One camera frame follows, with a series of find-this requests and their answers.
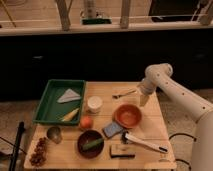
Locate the green plastic tray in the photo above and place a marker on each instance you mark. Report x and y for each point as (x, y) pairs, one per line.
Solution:
(50, 112)

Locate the orange fruit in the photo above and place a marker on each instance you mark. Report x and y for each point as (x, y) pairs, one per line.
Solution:
(86, 122)

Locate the dark brown bowl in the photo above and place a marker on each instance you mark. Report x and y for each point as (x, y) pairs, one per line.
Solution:
(86, 137)

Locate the blue sponge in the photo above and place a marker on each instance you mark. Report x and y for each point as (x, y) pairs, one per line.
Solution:
(112, 129)

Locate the bunch of brown grapes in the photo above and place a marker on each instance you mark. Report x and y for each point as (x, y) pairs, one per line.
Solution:
(38, 158)

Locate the grey folded cloth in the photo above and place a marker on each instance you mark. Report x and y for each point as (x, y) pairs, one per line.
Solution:
(68, 96)

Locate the green box on shelf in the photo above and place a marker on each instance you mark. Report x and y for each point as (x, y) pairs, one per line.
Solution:
(95, 21)

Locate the brown block eraser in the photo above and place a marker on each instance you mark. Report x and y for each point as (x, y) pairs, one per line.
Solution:
(122, 150)

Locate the white handled brush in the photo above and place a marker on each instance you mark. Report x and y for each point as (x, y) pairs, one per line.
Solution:
(126, 136)

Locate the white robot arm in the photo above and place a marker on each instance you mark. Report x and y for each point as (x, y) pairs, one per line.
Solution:
(201, 111)

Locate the white paper cup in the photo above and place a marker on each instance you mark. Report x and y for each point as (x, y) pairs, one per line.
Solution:
(94, 104)

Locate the orange clay bowl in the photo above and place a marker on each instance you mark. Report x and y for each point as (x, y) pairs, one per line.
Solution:
(127, 115)

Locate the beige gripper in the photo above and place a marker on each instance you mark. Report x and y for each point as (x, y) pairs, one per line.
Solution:
(143, 99)

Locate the black pole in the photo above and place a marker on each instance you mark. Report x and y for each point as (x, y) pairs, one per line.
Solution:
(16, 147)

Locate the green cucumber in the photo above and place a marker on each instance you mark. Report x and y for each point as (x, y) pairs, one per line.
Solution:
(92, 144)

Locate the wooden table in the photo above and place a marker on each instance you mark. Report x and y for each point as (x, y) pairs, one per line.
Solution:
(152, 129)

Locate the metal cup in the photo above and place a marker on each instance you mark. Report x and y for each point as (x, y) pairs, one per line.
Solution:
(54, 134)

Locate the yellow corn cob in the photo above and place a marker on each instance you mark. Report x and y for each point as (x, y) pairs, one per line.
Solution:
(69, 116)

